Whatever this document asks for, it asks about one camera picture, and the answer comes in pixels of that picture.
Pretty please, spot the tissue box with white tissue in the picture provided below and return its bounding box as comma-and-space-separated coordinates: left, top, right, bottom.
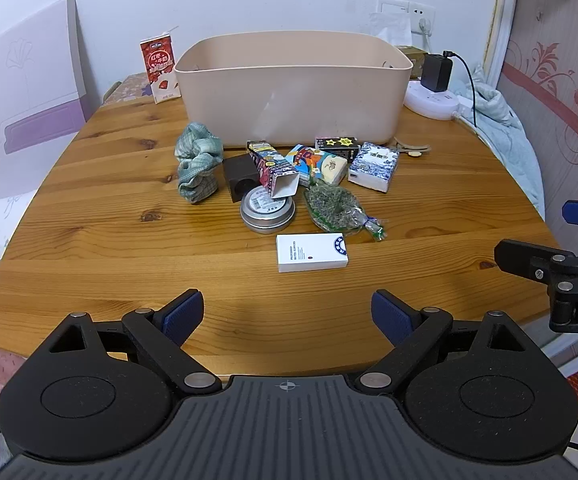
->
369, 10, 428, 79

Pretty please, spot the long patterned cardboard box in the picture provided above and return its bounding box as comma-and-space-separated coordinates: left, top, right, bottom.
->
247, 140, 300, 200

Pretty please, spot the round metal tin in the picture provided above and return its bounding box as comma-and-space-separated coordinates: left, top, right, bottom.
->
240, 185, 296, 235

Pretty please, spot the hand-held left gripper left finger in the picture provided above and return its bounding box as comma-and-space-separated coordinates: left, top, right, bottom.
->
44, 288, 222, 396

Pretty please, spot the black charger adapter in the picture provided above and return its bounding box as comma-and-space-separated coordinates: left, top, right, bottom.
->
420, 53, 454, 94

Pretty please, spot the black block with hole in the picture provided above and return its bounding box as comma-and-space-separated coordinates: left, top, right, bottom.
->
224, 154, 262, 204

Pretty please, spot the white power strip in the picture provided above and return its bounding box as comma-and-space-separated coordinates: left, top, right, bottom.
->
403, 82, 474, 121

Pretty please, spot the pink cloth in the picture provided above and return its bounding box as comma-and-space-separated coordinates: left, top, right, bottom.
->
0, 349, 26, 422

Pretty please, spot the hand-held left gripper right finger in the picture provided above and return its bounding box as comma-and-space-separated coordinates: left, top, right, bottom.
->
354, 288, 530, 396

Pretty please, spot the small wooden piece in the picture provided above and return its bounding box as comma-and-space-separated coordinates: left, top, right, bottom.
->
394, 136, 432, 157

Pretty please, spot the clear bag of dried herbs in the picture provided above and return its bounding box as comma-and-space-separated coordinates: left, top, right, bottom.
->
303, 182, 388, 242

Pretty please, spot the blue white tissue pack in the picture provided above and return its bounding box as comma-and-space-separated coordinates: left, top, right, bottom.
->
347, 142, 401, 194

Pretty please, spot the beige plastic storage bin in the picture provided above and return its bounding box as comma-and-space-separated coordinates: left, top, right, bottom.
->
174, 31, 414, 148

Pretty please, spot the floral patterned box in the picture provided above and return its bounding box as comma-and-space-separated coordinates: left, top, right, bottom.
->
102, 72, 156, 106

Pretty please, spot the black box with stars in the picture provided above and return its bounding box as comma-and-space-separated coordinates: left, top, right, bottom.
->
315, 136, 361, 164

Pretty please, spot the red milk carton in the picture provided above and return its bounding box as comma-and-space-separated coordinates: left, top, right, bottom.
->
140, 32, 179, 105

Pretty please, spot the floral pink headboard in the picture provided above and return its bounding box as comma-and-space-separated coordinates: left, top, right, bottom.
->
483, 0, 578, 256

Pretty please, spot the white flat card box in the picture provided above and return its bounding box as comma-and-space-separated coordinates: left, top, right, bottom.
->
276, 232, 350, 274

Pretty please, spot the white wall socket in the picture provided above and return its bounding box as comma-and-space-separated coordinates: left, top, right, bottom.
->
376, 0, 436, 37

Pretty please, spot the white and purple cardboard box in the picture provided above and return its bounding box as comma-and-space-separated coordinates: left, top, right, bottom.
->
0, 0, 90, 207

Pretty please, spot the green checkered cloth scrunchie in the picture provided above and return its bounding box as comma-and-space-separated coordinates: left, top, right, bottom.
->
175, 121, 224, 205

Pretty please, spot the colourful cartoon packet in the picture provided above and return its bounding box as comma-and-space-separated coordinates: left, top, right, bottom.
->
286, 144, 348, 187

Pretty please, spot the black charger cable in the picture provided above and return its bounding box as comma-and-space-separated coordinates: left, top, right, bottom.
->
441, 50, 480, 129

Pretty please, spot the light blue blanket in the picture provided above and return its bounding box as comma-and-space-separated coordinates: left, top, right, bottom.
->
450, 64, 546, 222

